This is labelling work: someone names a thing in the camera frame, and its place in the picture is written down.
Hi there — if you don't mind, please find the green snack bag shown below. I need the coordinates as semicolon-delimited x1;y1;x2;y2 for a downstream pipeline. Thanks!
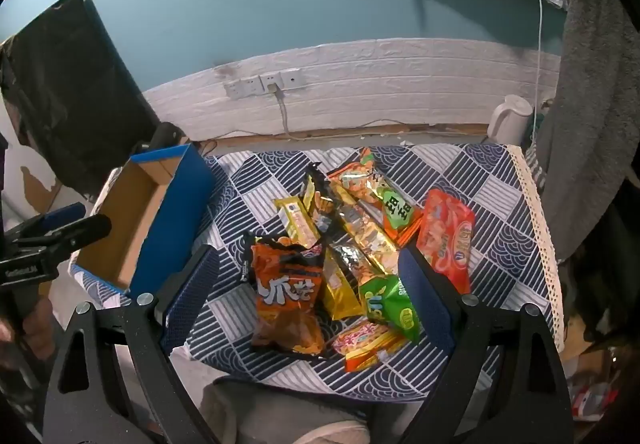
357;274;423;344

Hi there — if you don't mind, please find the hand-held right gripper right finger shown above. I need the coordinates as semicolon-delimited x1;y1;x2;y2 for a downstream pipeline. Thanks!
397;244;573;444

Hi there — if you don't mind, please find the red snack bag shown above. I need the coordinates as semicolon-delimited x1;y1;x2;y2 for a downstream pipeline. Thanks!
416;188;476;295

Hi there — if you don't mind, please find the long wooden batten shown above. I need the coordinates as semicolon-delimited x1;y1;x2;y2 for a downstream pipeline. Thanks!
200;123;491;144

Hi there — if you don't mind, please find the long yellow biscuit packet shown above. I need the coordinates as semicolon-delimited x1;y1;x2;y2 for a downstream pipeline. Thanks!
272;197;322;250

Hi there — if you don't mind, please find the yellow packet with silver end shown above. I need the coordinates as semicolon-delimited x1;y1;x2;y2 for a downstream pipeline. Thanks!
320;244;381;322

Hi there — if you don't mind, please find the gold printed snack packet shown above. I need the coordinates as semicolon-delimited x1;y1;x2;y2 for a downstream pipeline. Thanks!
332;184;401;275

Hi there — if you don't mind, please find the grey towel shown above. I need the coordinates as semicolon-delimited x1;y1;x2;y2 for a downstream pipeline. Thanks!
530;0;640;265

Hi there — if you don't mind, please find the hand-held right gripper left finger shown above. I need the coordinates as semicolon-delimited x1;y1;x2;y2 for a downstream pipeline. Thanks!
42;244;221;444

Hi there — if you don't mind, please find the red white packaging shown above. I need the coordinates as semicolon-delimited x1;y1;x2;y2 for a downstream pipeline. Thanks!
567;349;628;425

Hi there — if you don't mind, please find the black plastic bag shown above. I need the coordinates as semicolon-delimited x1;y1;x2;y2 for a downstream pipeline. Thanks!
0;0;157;197

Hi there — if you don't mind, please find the person's left hand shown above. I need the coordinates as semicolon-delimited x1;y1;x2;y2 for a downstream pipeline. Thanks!
0;297;58;362

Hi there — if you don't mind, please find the grey power cable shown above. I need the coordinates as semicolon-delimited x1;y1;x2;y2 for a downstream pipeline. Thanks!
270;83;292;137

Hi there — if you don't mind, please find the pink orange snack packet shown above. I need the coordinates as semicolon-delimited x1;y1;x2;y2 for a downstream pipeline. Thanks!
330;319;408;373

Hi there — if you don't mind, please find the blue cardboard box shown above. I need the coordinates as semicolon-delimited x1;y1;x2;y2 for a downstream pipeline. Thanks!
72;143;218;299

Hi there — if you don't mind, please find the orange rice cracker bag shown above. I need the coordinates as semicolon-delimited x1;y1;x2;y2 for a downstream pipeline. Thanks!
327;147;425;245

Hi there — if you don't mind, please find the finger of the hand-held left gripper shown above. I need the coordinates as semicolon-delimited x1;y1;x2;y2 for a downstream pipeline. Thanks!
10;202;87;236
12;213;113;255

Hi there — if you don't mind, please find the navy white patterned tablecloth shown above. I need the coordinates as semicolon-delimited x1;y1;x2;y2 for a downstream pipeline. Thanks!
70;141;566;405

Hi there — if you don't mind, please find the orange black chips bag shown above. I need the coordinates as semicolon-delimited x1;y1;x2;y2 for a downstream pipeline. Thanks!
242;233;333;359

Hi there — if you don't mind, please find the white kettle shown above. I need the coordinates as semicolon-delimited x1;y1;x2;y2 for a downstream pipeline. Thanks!
487;94;533;147

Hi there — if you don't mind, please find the black yellow snack bag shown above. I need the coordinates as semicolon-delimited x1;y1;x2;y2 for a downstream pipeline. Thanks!
300;163;341;232

